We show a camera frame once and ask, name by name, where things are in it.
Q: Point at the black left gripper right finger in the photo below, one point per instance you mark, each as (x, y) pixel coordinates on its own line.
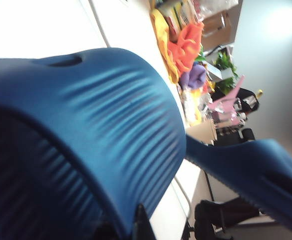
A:
(142, 225)

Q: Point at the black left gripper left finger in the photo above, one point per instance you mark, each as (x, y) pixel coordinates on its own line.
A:
(110, 232)

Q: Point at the blue rubber slipper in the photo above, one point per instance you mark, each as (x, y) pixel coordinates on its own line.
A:
(98, 125)
(248, 162)

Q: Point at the purple cloth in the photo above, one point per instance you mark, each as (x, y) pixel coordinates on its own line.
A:
(193, 75)

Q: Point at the pink plastic hanger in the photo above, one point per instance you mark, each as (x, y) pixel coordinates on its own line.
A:
(231, 93)

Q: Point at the orange cloth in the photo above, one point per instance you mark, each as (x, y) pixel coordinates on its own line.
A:
(185, 47)

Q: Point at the green potted plant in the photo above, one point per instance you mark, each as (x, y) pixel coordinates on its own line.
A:
(223, 61)

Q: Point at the yellow cloth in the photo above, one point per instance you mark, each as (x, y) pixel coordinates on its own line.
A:
(162, 37)

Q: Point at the brown cardboard box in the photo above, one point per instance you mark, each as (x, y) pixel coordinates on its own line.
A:
(215, 27)

